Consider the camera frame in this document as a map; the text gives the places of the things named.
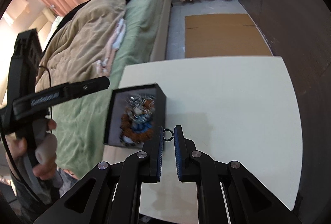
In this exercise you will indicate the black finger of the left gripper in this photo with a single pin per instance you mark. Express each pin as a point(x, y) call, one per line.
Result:
point(80, 89)

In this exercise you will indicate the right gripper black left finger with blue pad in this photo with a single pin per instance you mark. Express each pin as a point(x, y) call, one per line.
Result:
point(110, 193)

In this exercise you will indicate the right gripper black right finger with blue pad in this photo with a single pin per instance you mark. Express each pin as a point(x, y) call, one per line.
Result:
point(226, 192)

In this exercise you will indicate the black jewelry box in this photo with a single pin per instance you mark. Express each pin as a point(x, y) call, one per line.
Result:
point(135, 115)

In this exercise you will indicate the person's left hand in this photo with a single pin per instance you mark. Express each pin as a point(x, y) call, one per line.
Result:
point(45, 154)

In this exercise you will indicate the beige comforter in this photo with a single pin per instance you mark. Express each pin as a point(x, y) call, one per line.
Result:
point(84, 48)

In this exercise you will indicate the green bed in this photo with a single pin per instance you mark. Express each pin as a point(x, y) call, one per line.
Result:
point(81, 122)

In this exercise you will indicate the flat brown cardboard sheet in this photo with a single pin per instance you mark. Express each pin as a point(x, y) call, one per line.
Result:
point(214, 35)

